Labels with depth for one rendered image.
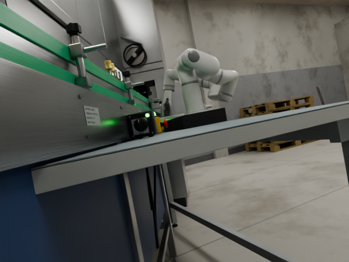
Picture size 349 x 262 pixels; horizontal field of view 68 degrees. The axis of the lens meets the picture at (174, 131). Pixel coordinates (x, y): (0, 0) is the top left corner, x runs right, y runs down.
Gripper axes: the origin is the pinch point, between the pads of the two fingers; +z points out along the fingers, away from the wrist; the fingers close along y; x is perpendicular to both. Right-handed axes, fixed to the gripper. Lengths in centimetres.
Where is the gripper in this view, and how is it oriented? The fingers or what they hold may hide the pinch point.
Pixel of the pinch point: (166, 113)
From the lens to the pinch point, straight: 171.5
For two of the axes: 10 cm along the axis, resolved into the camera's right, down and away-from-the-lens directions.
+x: 10.0, 0.8, -0.6
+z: -0.8, 10.0, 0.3
